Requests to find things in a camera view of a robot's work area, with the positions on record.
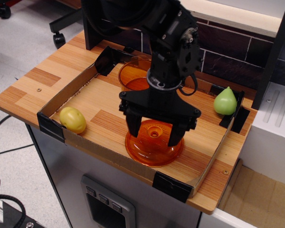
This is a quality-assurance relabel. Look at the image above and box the black post right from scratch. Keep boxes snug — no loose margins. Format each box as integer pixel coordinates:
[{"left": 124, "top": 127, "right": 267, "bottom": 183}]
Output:
[{"left": 251, "top": 12, "right": 285, "bottom": 110}]

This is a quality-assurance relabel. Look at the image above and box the grey oven control panel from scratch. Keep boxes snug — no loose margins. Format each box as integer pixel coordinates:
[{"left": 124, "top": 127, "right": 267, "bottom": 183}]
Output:
[{"left": 81, "top": 175, "right": 136, "bottom": 228}]

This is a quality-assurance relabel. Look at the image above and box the white toy sink drainboard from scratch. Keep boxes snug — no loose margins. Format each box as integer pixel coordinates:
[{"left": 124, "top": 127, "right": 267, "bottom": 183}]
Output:
[{"left": 253, "top": 83, "right": 285, "bottom": 138}]

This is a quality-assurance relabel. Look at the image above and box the black caster wheel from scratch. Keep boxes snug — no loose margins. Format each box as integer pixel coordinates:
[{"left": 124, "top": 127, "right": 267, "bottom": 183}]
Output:
[{"left": 0, "top": 0, "right": 11, "bottom": 19}]

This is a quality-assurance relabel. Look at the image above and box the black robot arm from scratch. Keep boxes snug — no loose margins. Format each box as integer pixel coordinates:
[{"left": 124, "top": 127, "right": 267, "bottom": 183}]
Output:
[{"left": 81, "top": 0, "right": 201, "bottom": 146}]

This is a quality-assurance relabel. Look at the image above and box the black braided cable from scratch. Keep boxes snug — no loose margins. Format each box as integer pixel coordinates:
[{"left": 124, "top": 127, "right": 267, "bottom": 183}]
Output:
[{"left": 0, "top": 193, "right": 26, "bottom": 228}]

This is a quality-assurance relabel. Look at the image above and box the black office chair base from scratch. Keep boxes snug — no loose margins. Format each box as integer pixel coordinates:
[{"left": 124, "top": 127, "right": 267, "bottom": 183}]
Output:
[{"left": 49, "top": 8, "right": 82, "bottom": 49}]

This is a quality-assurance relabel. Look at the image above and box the orange transparent pot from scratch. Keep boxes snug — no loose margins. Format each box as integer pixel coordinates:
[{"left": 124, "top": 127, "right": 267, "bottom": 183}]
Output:
[{"left": 118, "top": 56, "right": 151, "bottom": 91}]

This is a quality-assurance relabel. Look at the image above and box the cardboard fence with black tape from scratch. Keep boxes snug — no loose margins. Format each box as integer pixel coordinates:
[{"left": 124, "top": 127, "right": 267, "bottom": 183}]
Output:
[{"left": 37, "top": 46, "right": 251, "bottom": 204}]

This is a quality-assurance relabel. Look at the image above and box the green toy pear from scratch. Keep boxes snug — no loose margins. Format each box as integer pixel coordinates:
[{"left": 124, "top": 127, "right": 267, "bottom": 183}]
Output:
[{"left": 214, "top": 86, "right": 237, "bottom": 115}]

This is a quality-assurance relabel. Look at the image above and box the yellow toy potato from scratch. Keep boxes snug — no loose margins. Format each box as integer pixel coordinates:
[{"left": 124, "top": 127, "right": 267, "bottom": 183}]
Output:
[{"left": 59, "top": 107, "right": 86, "bottom": 134}]

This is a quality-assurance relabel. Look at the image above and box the orange transparent pot lid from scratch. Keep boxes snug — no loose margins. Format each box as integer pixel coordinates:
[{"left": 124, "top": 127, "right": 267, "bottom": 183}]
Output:
[{"left": 125, "top": 120, "right": 184, "bottom": 167}]

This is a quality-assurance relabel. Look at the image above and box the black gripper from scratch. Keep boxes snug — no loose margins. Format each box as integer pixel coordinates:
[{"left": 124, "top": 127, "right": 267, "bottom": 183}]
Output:
[{"left": 119, "top": 81, "right": 201, "bottom": 147}]

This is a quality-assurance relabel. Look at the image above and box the black floor cable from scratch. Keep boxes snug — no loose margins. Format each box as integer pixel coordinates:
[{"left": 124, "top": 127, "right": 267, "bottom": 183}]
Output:
[{"left": 0, "top": 114, "right": 35, "bottom": 157}]

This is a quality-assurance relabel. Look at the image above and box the black post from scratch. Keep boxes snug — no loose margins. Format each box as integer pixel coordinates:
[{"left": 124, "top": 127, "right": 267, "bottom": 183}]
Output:
[
  {"left": 251, "top": 12, "right": 285, "bottom": 110},
  {"left": 80, "top": 7, "right": 124, "bottom": 51}
]

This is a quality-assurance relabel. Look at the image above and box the black post left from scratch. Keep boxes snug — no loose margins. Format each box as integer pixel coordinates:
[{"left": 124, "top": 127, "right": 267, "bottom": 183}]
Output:
[{"left": 80, "top": 7, "right": 124, "bottom": 51}]

